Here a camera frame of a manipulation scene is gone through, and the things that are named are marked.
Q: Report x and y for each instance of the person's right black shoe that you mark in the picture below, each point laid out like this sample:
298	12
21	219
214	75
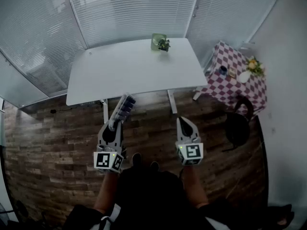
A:
154	166

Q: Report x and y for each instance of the white side window blind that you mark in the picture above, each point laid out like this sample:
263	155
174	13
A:
36	44

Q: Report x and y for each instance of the white door window blind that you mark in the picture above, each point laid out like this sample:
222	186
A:
227	15

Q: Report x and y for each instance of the person's left forearm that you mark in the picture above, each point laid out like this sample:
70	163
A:
106	190

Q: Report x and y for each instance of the black chair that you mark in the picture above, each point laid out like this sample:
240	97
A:
236	128

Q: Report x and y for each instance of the white table leg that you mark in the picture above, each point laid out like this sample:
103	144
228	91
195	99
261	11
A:
172	102
105	111

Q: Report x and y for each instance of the small potted purple flower plant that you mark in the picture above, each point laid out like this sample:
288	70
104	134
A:
164	44

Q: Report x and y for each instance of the person's left black shoe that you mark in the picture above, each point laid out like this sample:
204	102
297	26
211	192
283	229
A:
137	160

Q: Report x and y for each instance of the grey keypad with purple keys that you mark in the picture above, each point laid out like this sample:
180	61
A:
123	108

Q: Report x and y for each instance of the white round vase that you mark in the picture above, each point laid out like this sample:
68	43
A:
245	77

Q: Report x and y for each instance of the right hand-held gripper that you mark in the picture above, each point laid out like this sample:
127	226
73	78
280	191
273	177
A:
192	152

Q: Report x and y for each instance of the wide white window blind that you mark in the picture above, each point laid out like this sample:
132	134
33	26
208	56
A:
132	11

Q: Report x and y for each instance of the dark blue cup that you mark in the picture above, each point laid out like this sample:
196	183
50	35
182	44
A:
223	71

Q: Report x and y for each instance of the person's black clothing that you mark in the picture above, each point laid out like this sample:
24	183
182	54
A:
153	195

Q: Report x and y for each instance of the black slipper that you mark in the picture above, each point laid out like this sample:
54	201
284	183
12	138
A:
280	214

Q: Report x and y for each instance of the yellow flower bouquet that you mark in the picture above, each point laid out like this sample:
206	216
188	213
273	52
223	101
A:
254	66

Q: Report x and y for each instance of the green square desk fan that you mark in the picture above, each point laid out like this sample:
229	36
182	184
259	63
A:
154	42

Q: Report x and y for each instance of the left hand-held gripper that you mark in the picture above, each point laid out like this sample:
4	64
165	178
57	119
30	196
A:
103	162

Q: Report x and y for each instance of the red white checkered cloth table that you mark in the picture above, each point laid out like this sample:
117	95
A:
230	90

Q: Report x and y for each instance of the person's right forearm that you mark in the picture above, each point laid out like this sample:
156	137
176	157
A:
194	188

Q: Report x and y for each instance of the small yellow box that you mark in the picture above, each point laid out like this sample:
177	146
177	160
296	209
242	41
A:
232	72

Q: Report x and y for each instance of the person's black shoe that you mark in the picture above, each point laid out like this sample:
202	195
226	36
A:
137	160
154	166

